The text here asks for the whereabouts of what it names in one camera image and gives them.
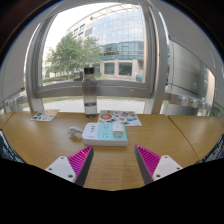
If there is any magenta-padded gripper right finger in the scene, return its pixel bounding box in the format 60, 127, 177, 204
134, 144, 184, 186

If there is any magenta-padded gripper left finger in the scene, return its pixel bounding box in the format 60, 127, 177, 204
44, 144, 95, 188

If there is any large colourful sticker sheet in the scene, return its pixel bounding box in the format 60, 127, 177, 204
97, 109, 143, 128

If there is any dark chair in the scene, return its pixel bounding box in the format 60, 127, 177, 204
0, 130, 25, 164
199, 133, 224, 164

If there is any grey window frame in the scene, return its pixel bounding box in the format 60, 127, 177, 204
24, 0, 171, 116

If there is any white and teal power strip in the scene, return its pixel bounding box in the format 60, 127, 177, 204
81, 122, 129, 147

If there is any white power strip plug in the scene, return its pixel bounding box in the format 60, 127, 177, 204
67, 126, 84, 138

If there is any small colourful sticker sheet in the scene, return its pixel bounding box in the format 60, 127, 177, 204
30, 109, 60, 123

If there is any white rail with round knobs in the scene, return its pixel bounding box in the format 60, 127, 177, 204
165, 92, 214, 113
1, 87, 28, 113

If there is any green tree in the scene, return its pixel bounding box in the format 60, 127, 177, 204
45, 32, 103, 81

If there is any clear bottle with black cap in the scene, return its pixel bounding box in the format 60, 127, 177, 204
81, 66, 98, 119

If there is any glass office building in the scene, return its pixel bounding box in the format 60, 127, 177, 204
66, 3, 146, 83

